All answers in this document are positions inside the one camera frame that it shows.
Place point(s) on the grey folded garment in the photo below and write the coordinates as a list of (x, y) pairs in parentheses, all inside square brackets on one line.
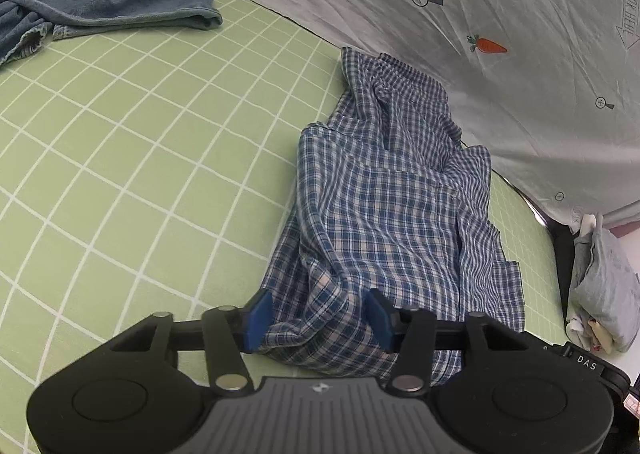
[(604, 288)]

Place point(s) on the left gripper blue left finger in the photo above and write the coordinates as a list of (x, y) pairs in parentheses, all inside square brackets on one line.
[(228, 332)]

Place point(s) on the white folded garment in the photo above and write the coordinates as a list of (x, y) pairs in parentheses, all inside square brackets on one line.
[(579, 331)]

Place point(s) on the blue plaid shirt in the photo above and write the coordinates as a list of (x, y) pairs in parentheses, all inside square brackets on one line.
[(387, 197)]

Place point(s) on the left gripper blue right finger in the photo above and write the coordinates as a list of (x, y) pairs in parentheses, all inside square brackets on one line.
[(408, 334)]

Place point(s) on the grey carrot print sheet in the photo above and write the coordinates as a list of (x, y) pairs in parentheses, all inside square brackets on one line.
[(551, 87)]

